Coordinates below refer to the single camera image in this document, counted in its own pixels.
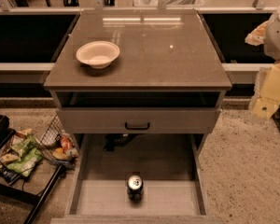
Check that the white paper bowl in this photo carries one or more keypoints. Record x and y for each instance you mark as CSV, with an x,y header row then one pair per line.
x,y
98,54

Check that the wire basket with snacks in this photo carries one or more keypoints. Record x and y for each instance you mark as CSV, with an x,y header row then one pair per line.
x,y
57,147

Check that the grey drawer cabinet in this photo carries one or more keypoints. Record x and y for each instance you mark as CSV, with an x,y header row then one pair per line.
x,y
166,60

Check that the closed top drawer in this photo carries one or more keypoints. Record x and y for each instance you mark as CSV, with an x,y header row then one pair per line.
x,y
162,120

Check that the black drawer handle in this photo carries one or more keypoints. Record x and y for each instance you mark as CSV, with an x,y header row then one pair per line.
x,y
137,127

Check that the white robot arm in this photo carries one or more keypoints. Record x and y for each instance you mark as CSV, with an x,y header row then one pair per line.
x,y
266,99

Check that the open middle drawer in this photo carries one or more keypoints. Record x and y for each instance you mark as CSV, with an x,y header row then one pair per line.
x,y
154,179

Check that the pepsi can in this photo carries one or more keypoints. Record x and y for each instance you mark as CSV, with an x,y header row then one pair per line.
x,y
135,188

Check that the green chip bag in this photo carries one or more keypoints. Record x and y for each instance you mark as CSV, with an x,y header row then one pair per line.
x,y
28,156

